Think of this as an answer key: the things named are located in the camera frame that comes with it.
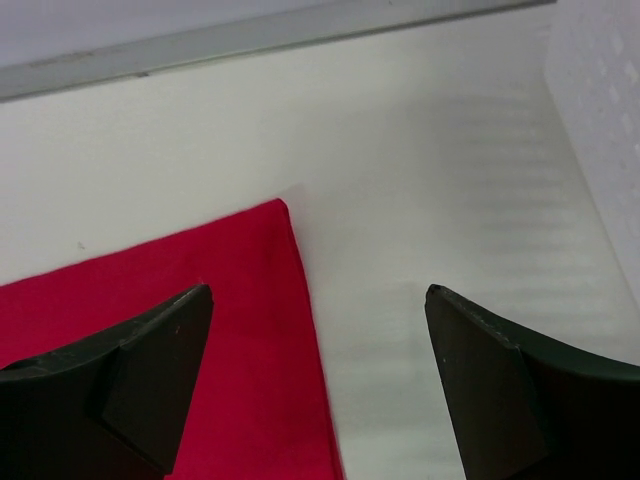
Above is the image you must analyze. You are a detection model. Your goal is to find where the white plastic basket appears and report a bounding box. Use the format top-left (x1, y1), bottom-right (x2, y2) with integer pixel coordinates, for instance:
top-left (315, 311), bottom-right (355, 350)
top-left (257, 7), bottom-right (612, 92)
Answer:
top-left (545, 1), bottom-right (639, 295)

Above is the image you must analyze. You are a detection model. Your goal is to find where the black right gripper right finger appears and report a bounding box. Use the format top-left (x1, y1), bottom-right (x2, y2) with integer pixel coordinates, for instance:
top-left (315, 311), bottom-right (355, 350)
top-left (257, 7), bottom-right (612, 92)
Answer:
top-left (425, 285), bottom-right (639, 479)

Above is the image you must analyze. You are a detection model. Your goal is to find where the magenta t shirt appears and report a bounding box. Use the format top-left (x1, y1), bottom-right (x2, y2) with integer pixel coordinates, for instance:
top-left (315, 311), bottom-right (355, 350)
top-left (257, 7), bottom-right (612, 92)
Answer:
top-left (1, 199), bottom-right (343, 479)

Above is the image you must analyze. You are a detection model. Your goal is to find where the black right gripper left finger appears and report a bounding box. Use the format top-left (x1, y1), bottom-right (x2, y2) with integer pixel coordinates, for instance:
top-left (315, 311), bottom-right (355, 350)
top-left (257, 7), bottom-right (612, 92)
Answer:
top-left (1, 284), bottom-right (214, 479)

